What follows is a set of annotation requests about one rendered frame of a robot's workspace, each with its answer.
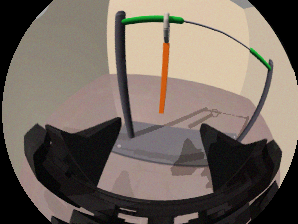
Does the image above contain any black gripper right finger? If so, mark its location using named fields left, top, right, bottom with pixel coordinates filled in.
left=200, top=123, right=267, bottom=192

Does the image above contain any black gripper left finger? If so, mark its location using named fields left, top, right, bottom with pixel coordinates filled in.
left=45, top=117, right=122, bottom=186

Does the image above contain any orange long handle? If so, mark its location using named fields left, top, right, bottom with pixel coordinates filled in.
left=160, top=12, right=170, bottom=113

